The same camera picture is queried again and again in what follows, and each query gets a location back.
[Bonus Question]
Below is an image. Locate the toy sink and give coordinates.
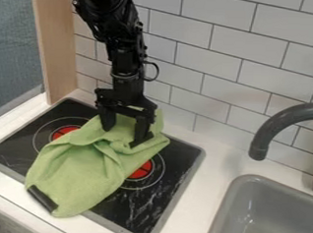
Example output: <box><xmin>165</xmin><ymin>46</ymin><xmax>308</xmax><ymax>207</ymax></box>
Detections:
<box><xmin>203</xmin><ymin>171</ymin><xmax>313</xmax><ymax>233</ymax></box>

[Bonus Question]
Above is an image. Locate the tap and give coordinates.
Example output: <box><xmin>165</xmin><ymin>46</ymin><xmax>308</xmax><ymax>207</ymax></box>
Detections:
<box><xmin>244</xmin><ymin>98</ymin><xmax>313</xmax><ymax>200</ymax></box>

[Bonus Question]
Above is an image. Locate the green cloth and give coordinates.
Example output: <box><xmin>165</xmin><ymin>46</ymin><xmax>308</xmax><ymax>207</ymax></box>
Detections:
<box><xmin>23</xmin><ymin>102</ymin><xmax>173</xmax><ymax>223</ymax></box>

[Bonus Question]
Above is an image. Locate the toy stove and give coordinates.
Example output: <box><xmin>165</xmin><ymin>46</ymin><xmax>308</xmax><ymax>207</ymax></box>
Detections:
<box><xmin>0</xmin><ymin>93</ymin><xmax>211</xmax><ymax>233</ymax></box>

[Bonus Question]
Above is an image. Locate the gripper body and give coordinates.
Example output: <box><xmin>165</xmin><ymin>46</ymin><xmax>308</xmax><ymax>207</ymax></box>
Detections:
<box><xmin>92</xmin><ymin>70</ymin><xmax>161</xmax><ymax>125</ymax></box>

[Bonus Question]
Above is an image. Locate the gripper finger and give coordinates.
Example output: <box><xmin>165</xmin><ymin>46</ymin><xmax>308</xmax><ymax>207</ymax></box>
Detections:
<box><xmin>95</xmin><ymin>104</ymin><xmax>119</xmax><ymax>133</ymax></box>
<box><xmin>126</xmin><ymin>114</ymin><xmax>157</xmax><ymax>149</ymax></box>

